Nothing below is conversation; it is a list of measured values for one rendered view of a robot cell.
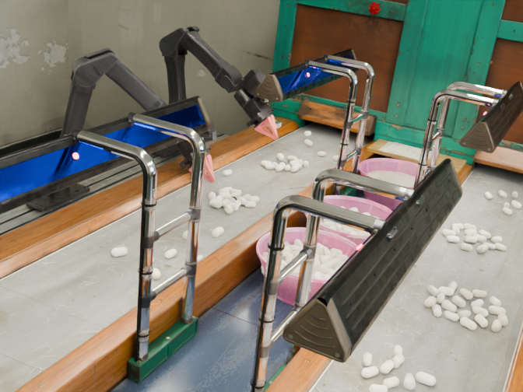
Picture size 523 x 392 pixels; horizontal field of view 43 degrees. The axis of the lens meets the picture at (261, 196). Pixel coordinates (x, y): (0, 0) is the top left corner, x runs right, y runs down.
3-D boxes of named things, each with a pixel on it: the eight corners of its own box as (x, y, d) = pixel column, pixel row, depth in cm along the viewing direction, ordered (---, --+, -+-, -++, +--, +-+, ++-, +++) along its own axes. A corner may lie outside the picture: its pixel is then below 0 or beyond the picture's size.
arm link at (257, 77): (274, 82, 220) (252, 54, 221) (261, 86, 213) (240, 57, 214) (252, 103, 227) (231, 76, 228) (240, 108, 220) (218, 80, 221)
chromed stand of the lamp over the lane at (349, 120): (279, 198, 209) (297, 59, 192) (304, 181, 226) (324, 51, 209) (334, 215, 202) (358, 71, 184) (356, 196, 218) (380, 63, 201)
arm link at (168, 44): (247, 76, 224) (187, 17, 229) (234, 80, 217) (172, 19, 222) (229, 102, 231) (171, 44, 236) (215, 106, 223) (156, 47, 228)
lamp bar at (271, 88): (254, 96, 179) (256, 70, 176) (337, 66, 231) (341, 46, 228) (279, 103, 176) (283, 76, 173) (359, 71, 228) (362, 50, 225)
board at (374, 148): (366, 151, 235) (366, 148, 235) (379, 141, 248) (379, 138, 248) (457, 174, 223) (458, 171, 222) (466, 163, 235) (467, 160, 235)
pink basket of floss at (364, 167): (373, 215, 205) (378, 187, 201) (342, 183, 229) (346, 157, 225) (448, 215, 212) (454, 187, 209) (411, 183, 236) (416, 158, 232)
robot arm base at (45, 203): (91, 166, 197) (73, 160, 199) (43, 185, 180) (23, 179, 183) (91, 190, 200) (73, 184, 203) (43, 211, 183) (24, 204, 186)
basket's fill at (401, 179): (351, 197, 215) (353, 180, 213) (373, 178, 234) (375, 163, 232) (417, 216, 206) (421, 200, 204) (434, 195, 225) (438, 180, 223)
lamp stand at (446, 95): (399, 236, 193) (431, 87, 176) (418, 214, 210) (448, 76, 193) (464, 255, 186) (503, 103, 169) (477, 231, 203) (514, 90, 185)
